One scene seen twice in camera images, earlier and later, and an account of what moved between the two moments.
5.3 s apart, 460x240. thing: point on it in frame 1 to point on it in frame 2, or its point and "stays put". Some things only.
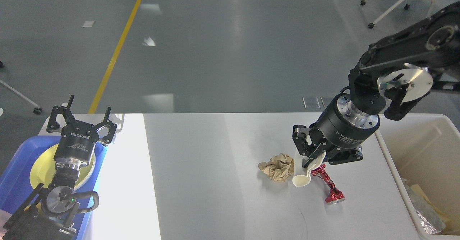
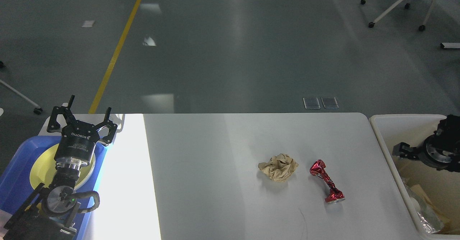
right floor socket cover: [326, 100] stays put
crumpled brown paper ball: [280, 167] stays put
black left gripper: [75, 146] stays put
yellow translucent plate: [43, 170] stays put
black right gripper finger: [299, 134] to [403, 150]
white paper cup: [302, 177] to [415, 204]
